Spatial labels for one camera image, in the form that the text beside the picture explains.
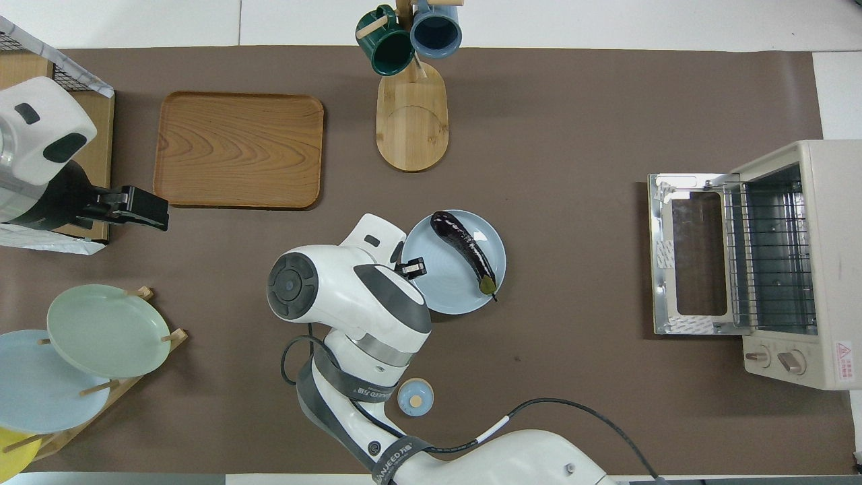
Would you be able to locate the small blue lidded jar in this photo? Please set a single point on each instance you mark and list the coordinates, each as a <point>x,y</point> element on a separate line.
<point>417,399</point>

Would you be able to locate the light blue serving plate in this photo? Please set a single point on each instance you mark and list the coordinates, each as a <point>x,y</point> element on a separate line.
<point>444,283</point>

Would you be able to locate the glass oven door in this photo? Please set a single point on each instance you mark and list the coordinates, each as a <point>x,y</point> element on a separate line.
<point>693,256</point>

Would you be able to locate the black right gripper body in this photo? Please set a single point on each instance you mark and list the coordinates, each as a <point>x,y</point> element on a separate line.
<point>397,254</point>

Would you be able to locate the dark purple eggplant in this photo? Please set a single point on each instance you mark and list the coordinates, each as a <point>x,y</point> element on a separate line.
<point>468,249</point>

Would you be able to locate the wooden mug tree stand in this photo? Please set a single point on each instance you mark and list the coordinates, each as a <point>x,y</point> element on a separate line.
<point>412,128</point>

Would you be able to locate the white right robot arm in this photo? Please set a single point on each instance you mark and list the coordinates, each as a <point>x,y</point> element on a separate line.
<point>350,296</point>

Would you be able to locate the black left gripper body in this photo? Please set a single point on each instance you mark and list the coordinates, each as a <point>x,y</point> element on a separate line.
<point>57,199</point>

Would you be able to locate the brown table mat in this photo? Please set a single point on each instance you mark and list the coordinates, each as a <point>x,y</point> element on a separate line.
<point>572,121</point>

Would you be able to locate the red warning sticker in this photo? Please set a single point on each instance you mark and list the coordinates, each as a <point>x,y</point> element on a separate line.
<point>844,360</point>

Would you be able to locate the wooden plate rack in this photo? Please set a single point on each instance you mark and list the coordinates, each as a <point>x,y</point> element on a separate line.
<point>135,377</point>

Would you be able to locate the silver oven knob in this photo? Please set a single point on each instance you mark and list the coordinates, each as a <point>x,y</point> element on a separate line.
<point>792,362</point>
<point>757,357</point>

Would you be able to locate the brown wooden tray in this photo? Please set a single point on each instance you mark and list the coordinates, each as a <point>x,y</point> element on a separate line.
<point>239,149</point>

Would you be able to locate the light blue racked plate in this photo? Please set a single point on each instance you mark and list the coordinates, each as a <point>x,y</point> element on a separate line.
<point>40,397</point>

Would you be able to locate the beige toaster oven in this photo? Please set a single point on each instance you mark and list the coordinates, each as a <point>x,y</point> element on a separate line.
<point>835,269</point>

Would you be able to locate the dark green mug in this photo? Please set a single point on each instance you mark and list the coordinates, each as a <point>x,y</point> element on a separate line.
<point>387,47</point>

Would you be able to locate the yellow plate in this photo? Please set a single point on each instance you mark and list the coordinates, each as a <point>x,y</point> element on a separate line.
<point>15,455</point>

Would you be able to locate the pale green plate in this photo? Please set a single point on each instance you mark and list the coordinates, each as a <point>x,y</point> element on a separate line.
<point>108,330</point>

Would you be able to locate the blue mug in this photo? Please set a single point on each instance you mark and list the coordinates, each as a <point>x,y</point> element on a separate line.
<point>436,32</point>

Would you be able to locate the light wooden box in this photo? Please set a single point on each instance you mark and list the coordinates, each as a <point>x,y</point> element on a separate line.
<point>101,135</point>

